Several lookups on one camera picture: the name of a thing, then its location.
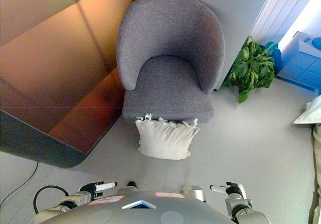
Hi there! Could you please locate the silver right robot leg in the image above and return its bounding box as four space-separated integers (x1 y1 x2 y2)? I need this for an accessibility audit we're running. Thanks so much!
180 185 207 203

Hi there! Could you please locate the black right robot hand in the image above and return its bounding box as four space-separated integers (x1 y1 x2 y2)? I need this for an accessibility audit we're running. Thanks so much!
209 181 248 197

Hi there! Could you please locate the grey fabric armchair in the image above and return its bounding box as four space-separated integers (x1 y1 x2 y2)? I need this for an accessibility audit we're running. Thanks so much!
116 0 226 124

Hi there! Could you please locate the white plastic bag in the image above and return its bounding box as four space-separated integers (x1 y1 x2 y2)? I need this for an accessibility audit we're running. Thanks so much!
293 95 321 125

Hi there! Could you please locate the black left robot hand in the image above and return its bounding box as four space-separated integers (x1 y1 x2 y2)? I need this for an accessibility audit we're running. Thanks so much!
79 181 118 199

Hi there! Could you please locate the silver left robot leg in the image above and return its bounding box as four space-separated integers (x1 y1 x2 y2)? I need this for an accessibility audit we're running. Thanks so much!
117 181 137 193

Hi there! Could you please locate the silver robot leg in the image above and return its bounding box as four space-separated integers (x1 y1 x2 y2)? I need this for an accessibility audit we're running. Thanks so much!
180 185 207 203
117 181 137 193

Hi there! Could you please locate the white cardboard box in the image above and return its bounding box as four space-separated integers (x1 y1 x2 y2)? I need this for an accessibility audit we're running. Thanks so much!
292 31 321 57

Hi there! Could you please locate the green leafy houseplant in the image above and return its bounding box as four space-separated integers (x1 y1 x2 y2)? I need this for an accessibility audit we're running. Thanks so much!
222 36 276 103

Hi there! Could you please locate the thin black floor cable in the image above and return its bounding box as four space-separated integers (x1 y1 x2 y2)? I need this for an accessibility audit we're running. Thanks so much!
0 161 40 207

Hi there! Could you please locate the grey robot torso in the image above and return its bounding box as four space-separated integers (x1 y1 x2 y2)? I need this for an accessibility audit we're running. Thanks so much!
42 190 235 224

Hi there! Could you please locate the brown wooden cabinet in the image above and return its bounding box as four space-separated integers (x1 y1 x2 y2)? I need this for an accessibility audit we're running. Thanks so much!
0 0 156 169

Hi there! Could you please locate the beige fabric curtain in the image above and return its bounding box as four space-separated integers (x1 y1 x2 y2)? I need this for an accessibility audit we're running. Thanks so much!
309 125 321 224

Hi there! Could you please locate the white tasselled pillow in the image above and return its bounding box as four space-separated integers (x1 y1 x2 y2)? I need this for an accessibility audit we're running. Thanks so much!
134 113 201 161

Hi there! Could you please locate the blue plant pot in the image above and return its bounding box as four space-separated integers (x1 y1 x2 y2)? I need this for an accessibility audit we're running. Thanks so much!
263 41 282 75

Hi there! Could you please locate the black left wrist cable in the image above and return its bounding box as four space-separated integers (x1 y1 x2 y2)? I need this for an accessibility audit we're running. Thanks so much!
33 185 70 214

